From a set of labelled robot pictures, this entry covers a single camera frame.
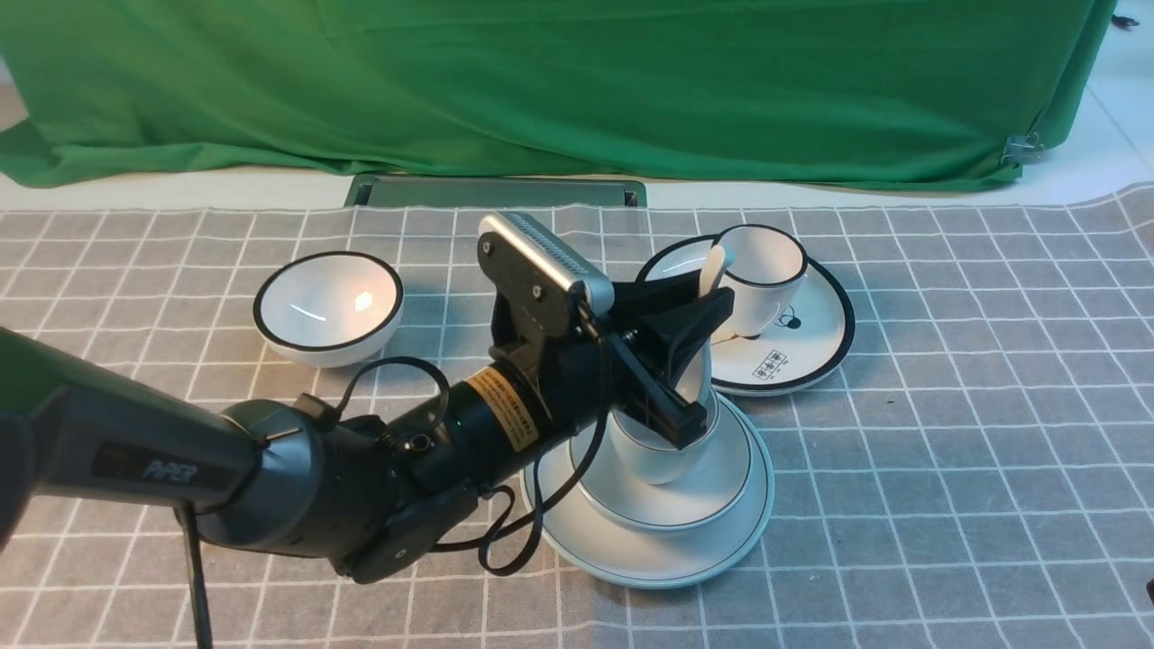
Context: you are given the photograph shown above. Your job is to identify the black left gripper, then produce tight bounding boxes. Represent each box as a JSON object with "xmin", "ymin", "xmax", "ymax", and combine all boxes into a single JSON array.
[{"xmin": 490, "ymin": 275, "xmax": 735, "ymax": 449}]

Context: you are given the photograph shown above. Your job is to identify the pale blue cup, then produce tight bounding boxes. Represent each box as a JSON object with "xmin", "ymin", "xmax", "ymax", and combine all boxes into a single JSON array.
[{"xmin": 609, "ymin": 350, "xmax": 719, "ymax": 485}]

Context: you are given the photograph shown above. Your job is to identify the white ceramic spoon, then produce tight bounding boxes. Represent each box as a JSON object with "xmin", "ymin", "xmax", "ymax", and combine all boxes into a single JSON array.
[{"xmin": 697, "ymin": 243, "xmax": 733, "ymax": 298}]

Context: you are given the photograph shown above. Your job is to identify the small pale blue bowl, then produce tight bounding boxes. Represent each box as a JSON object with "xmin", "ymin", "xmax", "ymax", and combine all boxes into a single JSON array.
[{"xmin": 578, "ymin": 396, "xmax": 754, "ymax": 534}]

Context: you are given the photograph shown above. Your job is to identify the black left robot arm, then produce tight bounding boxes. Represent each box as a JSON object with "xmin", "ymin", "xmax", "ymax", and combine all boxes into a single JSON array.
[{"xmin": 3, "ymin": 274, "xmax": 735, "ymax": 648}]

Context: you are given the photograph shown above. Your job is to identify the black rimmed white cup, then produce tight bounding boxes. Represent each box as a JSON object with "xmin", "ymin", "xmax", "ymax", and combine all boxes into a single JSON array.
[{"xmin": 710, "ymin": 224, "xmax": 809, "ymax": 344}]

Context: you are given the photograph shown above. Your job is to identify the large pale blue plate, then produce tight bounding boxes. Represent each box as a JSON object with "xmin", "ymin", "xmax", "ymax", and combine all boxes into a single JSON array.
[{"xmin": 544, "ymin": 396, "xmax": 775, "ymax": 589}]

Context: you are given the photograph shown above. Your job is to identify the grey checked tablecloth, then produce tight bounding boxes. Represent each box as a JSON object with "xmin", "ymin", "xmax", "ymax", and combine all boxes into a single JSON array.
[{"xmin": 1, "ymin": 184, "xmax": 1151, "ymax": 648}]

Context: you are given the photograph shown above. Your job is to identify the green backdrop cloth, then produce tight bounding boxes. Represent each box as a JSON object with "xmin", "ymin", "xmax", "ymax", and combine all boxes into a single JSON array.
[{"xmin": 1, "ymin": 1, "xmax": 1114, "ymax": 192}]

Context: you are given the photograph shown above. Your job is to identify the grey metal floor tray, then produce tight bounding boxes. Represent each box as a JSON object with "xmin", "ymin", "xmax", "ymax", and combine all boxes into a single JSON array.
[{"xmin": 343, "ymin": 174, "xmax": 647, "ymax": 209}]

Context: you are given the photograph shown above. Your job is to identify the black rimmed white bowl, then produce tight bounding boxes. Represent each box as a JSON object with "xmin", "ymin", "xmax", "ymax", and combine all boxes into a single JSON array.
[{"xmin": 252, "ymin": 251, "xmax": 407, "ymax": 370}]

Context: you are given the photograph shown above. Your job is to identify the metal binder clip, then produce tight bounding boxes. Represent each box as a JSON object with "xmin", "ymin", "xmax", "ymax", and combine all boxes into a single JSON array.
[{"xmin": 1001, "ymin": 133, "xmax": 1047, "ymax": 166}]

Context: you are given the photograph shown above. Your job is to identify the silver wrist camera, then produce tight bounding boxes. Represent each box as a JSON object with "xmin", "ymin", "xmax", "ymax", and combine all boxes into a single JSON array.
[{"xmin": 478, "ymin": 211, "xmax": 617, "ymax": 337}]

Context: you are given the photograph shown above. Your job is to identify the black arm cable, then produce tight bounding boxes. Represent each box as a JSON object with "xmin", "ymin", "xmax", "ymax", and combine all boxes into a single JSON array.
[{"xmin": 334, "ymin": 356, "xmax": 623, "ymax": 579}]

